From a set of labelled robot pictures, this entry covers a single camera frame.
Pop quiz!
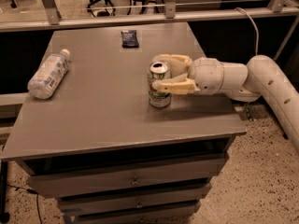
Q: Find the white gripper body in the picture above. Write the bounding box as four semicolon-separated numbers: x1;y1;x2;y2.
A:
173;58;224;95

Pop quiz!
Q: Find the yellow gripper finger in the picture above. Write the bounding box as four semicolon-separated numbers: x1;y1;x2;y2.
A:
152;78;198;95
152;54;192;67

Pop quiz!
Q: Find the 7up soda can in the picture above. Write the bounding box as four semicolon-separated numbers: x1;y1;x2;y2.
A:
148;61;171;107

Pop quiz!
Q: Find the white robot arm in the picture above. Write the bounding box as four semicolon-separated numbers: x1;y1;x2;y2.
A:
152;54;299;152

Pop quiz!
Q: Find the dark blue snack packet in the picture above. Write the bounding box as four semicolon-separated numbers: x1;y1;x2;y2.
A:
121;30;139;48

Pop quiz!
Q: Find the top grey drawer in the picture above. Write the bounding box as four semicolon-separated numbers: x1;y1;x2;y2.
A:
27;153;227;198

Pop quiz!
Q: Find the grey drawer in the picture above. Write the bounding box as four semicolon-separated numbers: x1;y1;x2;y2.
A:
27;153;227;198
58;183;211;216
76;201;199;224

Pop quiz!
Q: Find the grey drawer cabinet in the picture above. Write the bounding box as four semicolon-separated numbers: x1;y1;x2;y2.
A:
0;21;248;224

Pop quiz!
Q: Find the middle grey drawer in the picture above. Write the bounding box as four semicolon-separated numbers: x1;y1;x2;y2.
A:
58;183;211;216

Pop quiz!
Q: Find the bottom grey drawer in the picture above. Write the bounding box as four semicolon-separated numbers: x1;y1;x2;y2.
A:
76;201;199;224

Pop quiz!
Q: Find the clear plastic water bottle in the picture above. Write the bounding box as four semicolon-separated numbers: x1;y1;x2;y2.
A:
27;49;70;99

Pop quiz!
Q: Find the black stand leg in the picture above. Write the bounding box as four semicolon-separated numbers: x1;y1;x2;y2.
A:
0;161;10;224

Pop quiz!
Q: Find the white cable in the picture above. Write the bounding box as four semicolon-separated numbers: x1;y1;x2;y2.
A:
235;7;260;57

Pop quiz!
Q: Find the metal railing frame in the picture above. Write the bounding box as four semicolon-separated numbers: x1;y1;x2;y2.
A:
0;0;299;34

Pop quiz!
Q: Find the black floor cable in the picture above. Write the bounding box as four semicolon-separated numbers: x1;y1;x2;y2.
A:
6;184;44;224

